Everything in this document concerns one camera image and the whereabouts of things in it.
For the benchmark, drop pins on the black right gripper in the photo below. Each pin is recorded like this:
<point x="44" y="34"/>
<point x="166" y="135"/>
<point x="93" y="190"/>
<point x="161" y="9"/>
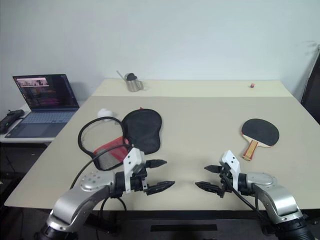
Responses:
<point x="225" y="185"/>

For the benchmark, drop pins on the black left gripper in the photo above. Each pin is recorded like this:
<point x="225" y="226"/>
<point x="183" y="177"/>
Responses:
<point x="138" y="183"/>

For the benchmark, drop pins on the black rubber table tennis paddle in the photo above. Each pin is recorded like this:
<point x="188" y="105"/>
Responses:
<point x="261" y="131"/>

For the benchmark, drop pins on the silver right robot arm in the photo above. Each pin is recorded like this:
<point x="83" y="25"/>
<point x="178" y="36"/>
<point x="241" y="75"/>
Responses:
<point x="280" y="200"/>

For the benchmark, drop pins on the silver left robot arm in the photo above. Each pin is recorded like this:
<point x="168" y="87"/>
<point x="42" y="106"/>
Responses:
<point x="70" y="202"/>

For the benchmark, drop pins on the white rounded lump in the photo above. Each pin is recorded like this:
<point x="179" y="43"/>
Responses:
<point x="105" y="115"/>

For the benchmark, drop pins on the silver metal watering can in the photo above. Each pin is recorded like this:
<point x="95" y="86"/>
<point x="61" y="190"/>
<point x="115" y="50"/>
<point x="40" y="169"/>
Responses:
<point x="133" y="85"/>

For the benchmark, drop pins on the small red block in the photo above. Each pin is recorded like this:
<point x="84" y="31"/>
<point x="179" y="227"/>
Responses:
<point x="252" y="85"/>

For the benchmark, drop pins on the black office chair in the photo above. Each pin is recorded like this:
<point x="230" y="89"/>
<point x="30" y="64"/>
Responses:
<point x="312" y="95"/>

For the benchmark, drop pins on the open grey laptop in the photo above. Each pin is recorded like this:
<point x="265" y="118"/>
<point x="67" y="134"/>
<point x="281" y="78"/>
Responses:
<point x="47" y="100"/>

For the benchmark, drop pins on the white side table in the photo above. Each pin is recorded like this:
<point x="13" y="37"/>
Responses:
<point x="25" y="140"/>

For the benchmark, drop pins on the black box device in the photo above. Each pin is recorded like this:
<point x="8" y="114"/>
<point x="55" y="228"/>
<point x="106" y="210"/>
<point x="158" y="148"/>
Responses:
<point x="10" y="120"/>

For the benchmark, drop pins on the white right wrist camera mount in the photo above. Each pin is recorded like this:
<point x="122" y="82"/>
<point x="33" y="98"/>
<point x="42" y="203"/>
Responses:
<point x="231" y="162"/>

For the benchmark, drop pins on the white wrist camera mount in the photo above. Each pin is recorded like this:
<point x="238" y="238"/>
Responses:
<point x="231" y="162"/>
<point x="132" y="160"/>

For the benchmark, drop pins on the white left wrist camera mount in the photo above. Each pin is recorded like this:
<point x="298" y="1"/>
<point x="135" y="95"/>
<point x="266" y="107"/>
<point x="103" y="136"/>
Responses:
<point x="132" y="160"/>

